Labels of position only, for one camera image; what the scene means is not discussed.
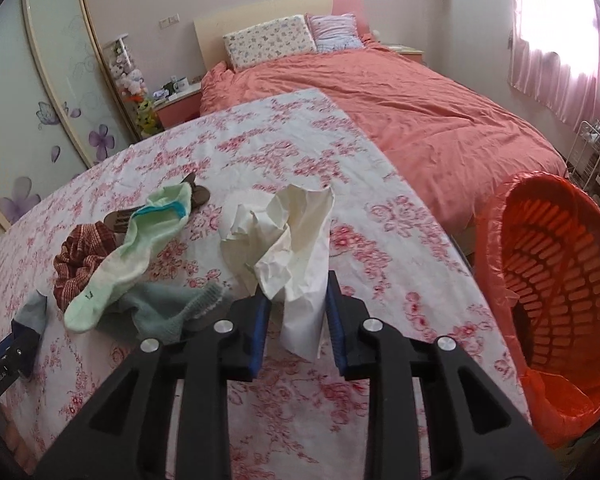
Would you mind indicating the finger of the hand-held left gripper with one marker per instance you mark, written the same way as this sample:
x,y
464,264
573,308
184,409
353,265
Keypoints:
x,y
22,355

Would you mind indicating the white wall socket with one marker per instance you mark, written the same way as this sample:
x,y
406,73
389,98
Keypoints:
x,y
169,21

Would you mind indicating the beige pink bed headboard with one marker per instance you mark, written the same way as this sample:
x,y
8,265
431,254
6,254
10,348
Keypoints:
x,y
240,20

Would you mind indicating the floral print pillow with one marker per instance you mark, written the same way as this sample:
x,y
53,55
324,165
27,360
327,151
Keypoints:
x,y
270,42

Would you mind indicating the grey blue cloth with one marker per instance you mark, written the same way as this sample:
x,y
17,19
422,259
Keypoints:
x,y
32,310

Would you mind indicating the orange laundry basket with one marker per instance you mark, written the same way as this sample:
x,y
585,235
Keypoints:
x,y
555,410

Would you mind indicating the pink white nightstand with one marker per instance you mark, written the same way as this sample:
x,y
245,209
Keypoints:
x,y
407,52
180,107

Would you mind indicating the white mug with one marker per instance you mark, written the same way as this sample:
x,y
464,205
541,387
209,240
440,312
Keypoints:
x,y
180,84

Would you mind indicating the flower print sliding wardrobe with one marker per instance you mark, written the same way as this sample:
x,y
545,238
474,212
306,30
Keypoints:
x,y
40,85

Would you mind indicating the salmon bed cover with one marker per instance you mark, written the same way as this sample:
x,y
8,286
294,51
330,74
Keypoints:
x,y
405,110

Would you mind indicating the clear plush toy tube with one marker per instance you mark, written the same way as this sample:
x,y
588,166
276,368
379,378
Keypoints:
x,y
127,80

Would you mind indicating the teal knit sock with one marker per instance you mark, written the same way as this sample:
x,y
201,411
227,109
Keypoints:
x,y
155,310

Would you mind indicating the brown sock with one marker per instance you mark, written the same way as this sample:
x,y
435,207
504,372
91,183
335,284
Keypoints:
x,y
200,197

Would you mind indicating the pink striped pillow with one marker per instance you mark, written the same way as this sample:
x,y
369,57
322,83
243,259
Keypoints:
x,y
335,32

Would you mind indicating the red plaid scrunchie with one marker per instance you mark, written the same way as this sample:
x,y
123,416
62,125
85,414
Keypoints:
x,y
77,260

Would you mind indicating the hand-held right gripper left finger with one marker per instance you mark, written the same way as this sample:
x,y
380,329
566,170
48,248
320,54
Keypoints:
x,y
260,340

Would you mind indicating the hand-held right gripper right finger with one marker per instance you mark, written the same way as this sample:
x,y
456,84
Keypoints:
x,y
336,330

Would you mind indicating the pink curtain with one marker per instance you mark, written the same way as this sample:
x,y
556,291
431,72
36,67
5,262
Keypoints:
x,y
555,70

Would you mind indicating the red plastic basket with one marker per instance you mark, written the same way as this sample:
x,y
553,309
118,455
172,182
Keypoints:
x,y
555,260

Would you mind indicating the light green sock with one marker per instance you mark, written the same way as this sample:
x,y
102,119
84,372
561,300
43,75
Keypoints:
x,y
125,260

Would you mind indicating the white paper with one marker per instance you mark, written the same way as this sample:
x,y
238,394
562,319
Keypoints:
x,y
300,240

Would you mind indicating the pink floral tablecloth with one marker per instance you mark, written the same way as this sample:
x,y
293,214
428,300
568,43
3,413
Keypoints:
x,y
305,130

